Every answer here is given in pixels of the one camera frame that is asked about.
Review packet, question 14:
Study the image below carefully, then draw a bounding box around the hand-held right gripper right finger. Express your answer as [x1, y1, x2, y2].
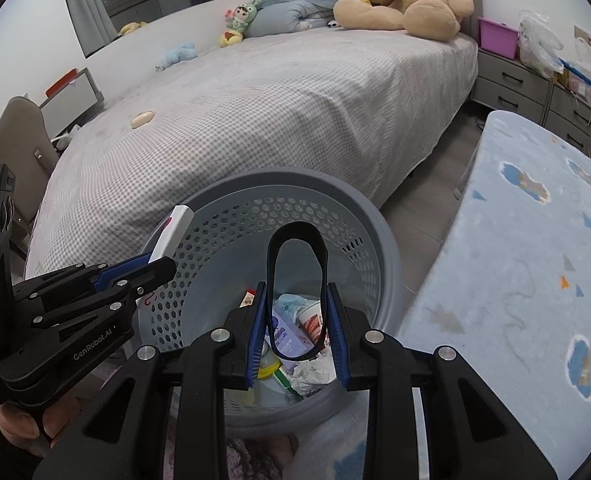
[325, 282, 559, 480]

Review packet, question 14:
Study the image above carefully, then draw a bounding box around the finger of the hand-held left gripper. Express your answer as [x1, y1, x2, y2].
[32, 258, 177, 331]
[12, 254, 151, 306]

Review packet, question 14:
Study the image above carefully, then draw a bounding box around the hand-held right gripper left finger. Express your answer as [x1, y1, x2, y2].
[32, 280, 268, 480]

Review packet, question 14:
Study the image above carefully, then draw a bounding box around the red and white paper cup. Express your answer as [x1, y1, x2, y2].
[295, 302, 329, 346]

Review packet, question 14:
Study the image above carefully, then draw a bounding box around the grey perforated basket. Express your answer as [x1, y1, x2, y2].
[135, 167, 403, 436]

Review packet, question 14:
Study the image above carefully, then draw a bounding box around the black elastic band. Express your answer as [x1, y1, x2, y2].
[266, 221, 330, 361]

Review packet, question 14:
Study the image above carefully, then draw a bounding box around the person's left hand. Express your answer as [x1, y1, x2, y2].
[0, 395, 76, 461]

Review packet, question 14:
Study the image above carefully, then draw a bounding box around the light blue box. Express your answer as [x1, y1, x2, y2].
[274, 300, 321, 361]

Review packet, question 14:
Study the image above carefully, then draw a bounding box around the crumpled white paper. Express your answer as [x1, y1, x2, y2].
[282, 355, 341, 398]

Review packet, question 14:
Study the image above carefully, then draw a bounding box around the pink patterned clothing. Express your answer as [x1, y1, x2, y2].
[220, 432, 301, 480]

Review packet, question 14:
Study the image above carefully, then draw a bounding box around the white grey cabinet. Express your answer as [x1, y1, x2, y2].
[39, 67, 107, 138]

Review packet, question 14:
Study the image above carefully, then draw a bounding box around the beige chair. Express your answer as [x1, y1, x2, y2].
[0, 96, 61, 241]

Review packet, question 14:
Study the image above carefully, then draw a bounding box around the grey checked bed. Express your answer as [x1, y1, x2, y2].
[25, 0, 483, 281]

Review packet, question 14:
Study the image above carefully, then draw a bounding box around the small blue plush toy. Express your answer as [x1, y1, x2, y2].
[156, 41, 197, 70]

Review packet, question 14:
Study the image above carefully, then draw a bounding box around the grey curtain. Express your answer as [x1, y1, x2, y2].
[58, 0, 118, 58]

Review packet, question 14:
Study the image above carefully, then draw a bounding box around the small green hooded doll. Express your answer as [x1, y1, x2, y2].
[218, 0, 262, 48]

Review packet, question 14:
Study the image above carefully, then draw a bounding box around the light blue quilt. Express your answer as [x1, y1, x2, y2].
[242, 0, 376, 38]

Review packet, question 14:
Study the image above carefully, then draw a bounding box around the grey drawer cabinet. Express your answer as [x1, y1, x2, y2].
[545, 82, 591, 161]
[473, 47, 552, 126]

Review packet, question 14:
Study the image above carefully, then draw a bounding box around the purple plastic box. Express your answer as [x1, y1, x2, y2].
[478, 16, 520, 59]

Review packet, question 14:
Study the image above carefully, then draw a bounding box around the large beige teddy bear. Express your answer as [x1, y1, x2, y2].
[333, 0, 475, 42]

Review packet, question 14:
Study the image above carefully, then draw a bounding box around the clear plastic bag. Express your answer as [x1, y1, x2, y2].
[518, 10, 566, 78]

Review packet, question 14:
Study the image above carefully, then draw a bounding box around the blue stick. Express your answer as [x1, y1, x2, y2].
[558, 57, 591, 92]

